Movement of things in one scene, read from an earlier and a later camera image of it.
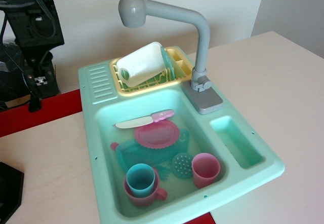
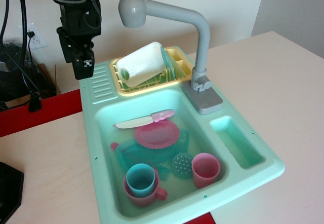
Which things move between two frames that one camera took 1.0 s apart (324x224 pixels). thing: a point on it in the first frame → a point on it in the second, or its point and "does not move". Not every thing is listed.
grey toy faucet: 132,9 does not move
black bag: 13,83 does not move
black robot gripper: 32,12 → 80,13
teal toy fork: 163,172 does not move
